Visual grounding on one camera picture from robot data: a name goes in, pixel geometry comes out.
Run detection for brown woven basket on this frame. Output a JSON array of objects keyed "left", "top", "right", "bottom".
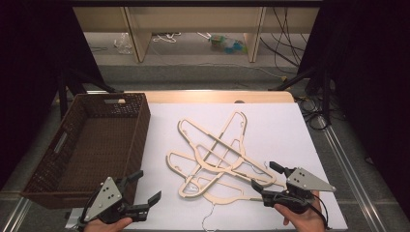
[{"left": 20, "top": 92, "right": 152, "bottom": 210}]

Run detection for beige shelf unit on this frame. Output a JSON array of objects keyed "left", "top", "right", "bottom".
[{"left": 73, "top": 6, "right": 320, "bottom": 64}]

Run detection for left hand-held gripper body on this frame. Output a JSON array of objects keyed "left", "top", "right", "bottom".
[{"left": 78, "top": 176, "right": 153, "bottom": 225}]

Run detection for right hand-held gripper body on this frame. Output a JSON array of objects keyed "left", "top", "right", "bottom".
[{"left": 260, "top": 166, "right": 337, "bottom": 216}]

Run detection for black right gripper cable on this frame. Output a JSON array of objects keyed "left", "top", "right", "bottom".
[{"left": 308, "top": 197, "right": 331, "bottom": 230}]

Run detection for wooden table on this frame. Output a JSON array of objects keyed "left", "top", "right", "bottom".
[{"left": 125, "top": 90, "right": 295, "bottom": 104}]

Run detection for metal floor rail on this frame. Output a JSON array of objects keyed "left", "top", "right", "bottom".
[
  {"left": 0, "top": 196, "right": 33, "bottom": 232},
  {"left": 317, "top": 115, "right": 388, "bottom": 232}
]

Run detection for person's right hand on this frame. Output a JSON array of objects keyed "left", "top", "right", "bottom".
[{"left": 274, "top": 189, "right": 327, "bottom": 232}]

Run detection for black hanging cables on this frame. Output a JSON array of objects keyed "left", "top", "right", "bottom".
[{"left": 259, "top": 7, "right": 308, "bottom": 75}]

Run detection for white table sheet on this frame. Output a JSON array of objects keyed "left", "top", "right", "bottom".
[{"left": 66, "top": 101, "right": 349, "bottom": 231}]

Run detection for black metal stand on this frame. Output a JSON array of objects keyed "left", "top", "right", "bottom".
[
  {"left": 56, "top": 69, "right": 117, "bottom": 120},
  {"left": 269, "top": 66, "right": 335, "bottom": 125}
]

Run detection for black floor cable bundle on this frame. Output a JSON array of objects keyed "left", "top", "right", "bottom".
[{"left": 294, "top": 95, "right": 330, "bottom": 131}]

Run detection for clear plastic bag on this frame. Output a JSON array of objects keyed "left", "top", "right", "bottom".
[{"left": 113, "top": 32, "right": 133, "bottom": 55}]

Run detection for person's left hand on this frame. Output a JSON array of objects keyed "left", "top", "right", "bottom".
[{"left": 82, "top": 217, "right": 133, "bottom": 232}]

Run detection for colourful plastic bag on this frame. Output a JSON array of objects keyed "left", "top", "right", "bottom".
[{"left": 208, "top": 34, "right": 249, "bottom": 55}]

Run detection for white cord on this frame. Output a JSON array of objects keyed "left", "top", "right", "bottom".
[{"left": 152, "top": 32, "right": 182, "bottom": 44}]

